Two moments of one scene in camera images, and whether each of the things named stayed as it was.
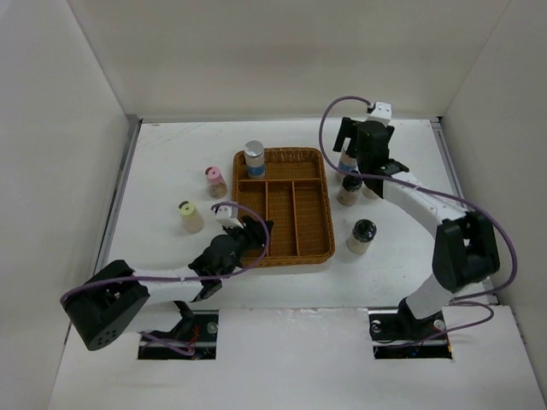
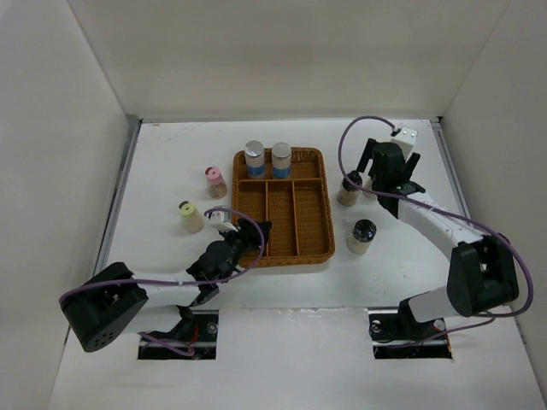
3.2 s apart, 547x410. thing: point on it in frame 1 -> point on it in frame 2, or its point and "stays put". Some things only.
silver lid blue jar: [347, 161] -> [281, 160]
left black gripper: [255, 231] stays put
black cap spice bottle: [349, 193] stays put
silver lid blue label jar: [255, 159] stays put
